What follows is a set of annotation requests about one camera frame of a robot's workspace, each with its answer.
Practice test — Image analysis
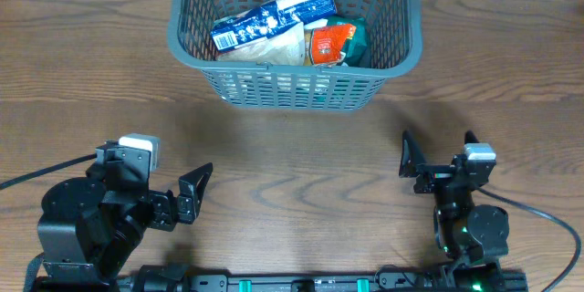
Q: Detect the left black cable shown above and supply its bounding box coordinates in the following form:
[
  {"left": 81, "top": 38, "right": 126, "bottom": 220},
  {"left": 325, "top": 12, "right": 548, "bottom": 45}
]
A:
[{"left": 0, "top": 153, "right": 99, "bottom": 192}]

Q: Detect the dark green food bag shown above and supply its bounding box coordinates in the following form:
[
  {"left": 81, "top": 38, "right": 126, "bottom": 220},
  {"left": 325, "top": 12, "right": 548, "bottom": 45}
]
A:
[{"left": 304, "top": 16, "right": 369, "bottom": 67}]

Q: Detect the grey plastic lattice basket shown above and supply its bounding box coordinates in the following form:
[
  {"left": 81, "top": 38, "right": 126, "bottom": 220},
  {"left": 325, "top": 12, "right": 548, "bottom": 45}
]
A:
[{"left": 167, "top": 0, "right": 422, "bottom": 111}]

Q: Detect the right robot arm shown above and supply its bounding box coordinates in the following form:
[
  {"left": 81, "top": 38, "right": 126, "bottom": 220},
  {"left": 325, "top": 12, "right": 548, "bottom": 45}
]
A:
[{"left": 399, "top": 130, "right": 509, "bottom": 291}]

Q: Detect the orange spaghetti packet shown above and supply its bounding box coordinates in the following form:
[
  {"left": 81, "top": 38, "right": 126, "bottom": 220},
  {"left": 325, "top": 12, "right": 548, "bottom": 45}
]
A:
[{"left": 304, "top": 24, "right": 357, "bottom": 66}]

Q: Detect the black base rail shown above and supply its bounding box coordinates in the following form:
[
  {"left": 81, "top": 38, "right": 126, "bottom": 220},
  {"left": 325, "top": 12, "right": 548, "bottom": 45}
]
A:
[{"left": 117, "top": 265, "right": 529, "bottom": 292}]

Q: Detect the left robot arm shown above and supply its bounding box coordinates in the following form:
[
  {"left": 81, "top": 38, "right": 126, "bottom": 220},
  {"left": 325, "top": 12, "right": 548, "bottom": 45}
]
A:
[{"left": 24, "top": 161, "right": 213, "bottom": 291}]

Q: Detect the right black cable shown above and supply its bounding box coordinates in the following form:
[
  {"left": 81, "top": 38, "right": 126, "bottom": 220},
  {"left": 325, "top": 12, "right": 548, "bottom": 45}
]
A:
[{"left": 474, "top": 185, "right": 583, "bottom": 292}]

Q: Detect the multicolour tissue pack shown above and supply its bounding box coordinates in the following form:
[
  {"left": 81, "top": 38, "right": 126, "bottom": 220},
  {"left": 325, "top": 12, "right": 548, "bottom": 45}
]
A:
[{"left": 211, "top": 0, "right": 337, "bottom": 52}]

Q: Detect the black cable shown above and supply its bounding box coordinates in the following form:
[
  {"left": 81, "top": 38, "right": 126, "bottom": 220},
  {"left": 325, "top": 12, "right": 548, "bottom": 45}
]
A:
[
  {"left": 0, "top": 153, "right": 99, "bottom": 192},
  {"left": 474, "top": 185, "right": 583, "bottom": 292}
]

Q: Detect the beige paper pouch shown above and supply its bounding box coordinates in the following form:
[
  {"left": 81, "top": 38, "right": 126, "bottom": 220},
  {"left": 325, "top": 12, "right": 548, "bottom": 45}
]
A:
[{"left": 216, "top": 22, "right": 306, "bottom": 66}]

